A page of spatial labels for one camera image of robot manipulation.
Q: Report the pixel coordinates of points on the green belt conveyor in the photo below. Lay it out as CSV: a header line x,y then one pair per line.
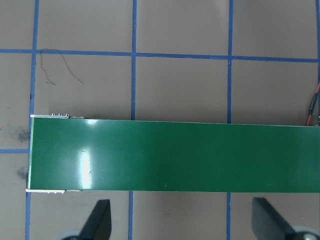
x,y
150,157

